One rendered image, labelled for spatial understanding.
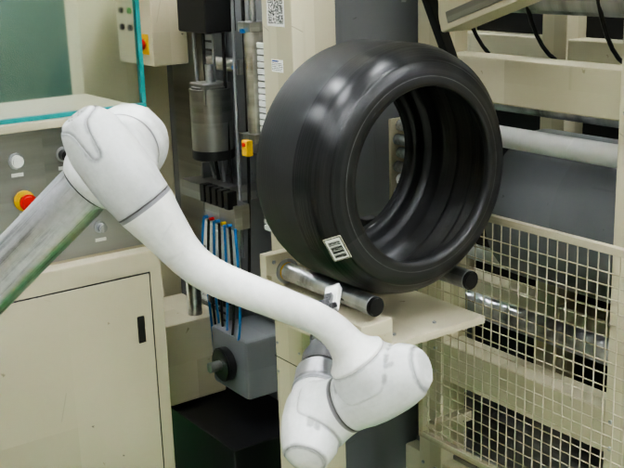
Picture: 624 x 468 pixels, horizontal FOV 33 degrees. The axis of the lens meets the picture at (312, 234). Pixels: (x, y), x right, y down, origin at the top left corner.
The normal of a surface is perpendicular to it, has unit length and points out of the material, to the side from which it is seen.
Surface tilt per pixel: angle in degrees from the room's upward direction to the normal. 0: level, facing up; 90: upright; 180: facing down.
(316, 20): 90
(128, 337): 90
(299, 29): 90
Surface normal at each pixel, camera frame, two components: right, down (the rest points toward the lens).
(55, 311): 0.58, 0.20
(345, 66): -0.43, -0.75
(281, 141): -0.78, -0.14
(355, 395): -0.42, 0.33
